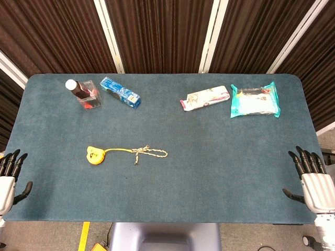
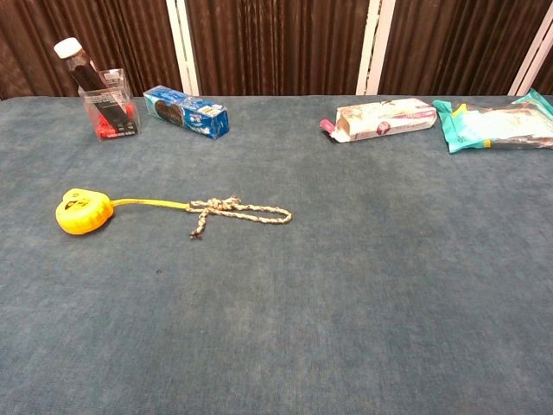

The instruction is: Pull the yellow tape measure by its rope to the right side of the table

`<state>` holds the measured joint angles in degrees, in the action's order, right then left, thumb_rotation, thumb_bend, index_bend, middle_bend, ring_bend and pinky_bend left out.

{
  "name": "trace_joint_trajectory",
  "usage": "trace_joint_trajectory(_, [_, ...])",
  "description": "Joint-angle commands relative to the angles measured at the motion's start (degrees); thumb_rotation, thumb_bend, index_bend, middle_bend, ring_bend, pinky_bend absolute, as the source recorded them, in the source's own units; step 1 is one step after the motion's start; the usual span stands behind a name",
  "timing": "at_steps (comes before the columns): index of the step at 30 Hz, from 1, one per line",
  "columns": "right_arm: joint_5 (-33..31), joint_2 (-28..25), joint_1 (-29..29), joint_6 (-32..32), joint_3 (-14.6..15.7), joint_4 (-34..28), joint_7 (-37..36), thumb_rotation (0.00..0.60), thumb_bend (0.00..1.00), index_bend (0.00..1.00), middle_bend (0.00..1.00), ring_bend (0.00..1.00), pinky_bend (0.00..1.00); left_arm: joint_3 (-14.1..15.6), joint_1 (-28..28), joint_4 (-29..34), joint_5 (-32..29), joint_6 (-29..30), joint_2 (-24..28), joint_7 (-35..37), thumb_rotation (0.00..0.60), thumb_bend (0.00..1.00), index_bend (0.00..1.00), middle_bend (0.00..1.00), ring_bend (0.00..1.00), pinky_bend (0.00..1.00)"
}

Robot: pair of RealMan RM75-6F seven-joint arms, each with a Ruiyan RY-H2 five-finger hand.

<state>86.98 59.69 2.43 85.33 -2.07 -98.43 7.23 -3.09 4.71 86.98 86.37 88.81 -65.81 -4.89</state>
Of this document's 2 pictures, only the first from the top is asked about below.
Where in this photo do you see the blue felt table cover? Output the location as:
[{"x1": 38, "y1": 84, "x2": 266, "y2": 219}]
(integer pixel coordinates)
[{"x1": 4, "y1": 73, "x2": 324, "y2": 225}]

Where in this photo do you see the clear bottle white cap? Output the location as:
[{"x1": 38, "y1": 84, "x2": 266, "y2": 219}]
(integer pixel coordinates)
[{"x1": 75, "y1": 79, "x2": 103, "y2": 111}]

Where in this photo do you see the yellow toy with rope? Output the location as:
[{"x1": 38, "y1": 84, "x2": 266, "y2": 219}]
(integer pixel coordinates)
[{"x1": 86, "y1": 145, "x2": 136, "y2": 165}]

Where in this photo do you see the black caster wheel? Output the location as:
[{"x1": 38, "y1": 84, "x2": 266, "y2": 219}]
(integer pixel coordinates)
[{"x1": 303, "y1": 235, "x2": 319, "y2": 248}]

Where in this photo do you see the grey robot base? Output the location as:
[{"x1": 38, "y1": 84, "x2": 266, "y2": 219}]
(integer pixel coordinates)
[{"x1": 109, "y1": 222, "x2": 222, "y2": 251}]

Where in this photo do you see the white floral toothbrush pack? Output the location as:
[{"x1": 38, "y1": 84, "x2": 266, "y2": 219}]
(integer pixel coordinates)
[{"x1": 180, "y1": 85, "x2": 231, "y2": 112}]

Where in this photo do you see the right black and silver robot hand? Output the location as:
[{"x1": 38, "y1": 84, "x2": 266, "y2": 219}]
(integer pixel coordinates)
[{"x1": 282, "y1": 145, "x2": 335, "y2": 213}]

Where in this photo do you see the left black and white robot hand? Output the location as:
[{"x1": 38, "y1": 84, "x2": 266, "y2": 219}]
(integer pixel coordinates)
[{"x1": 0, "y1": 149, "x2": 34, "y2": 216}]

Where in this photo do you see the brown pleated partition panel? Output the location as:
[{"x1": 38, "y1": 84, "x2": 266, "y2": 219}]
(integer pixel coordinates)
[
  {"x1": 198, "y1": 0, "x2": 330, "y2": 75},
  {"x1": 0, "y1": 0, "x2": 126, "y2": 78},
  {"x1": 266, "y1": 0, "x2": 335, "y2": 136},
  {"x1": 93, "y1": 0, "x2": 229, "y2": 75},
  {"x1": 0, "y1": 51, "x2": 29, "y2": 152}
]

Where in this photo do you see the dark bottle with white cap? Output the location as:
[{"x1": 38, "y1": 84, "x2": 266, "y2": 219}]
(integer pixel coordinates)
[{"x1": 65, "y1": 79, "x2": 93, "y2": 100}]

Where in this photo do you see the teal wet wipes pack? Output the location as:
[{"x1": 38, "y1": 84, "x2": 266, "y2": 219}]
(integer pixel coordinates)
[{"x1": 229, "y1": 81, "x2": 282, "y2": 119}]

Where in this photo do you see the braided beige rope loop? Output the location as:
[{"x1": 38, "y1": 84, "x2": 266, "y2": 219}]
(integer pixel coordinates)
[{"x1": 130, "y1": 145, "x2": 169, "y2": 166}]

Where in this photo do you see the grey floor cable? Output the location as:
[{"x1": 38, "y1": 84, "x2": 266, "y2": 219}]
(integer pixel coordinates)
[{"x1": 105, "y1": 224, "x2": 114, "y2": 245}]

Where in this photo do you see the blue toothpaste box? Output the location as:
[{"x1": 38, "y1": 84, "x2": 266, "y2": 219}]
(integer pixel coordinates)
[{"x1": 99, "y1": 76, "x2": 142, "y2": 110}]

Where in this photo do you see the black equipment frame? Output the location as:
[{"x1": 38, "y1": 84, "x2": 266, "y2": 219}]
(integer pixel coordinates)
[{"x1": 320, "y1": 147, "x2": 335, "y2": 168}]

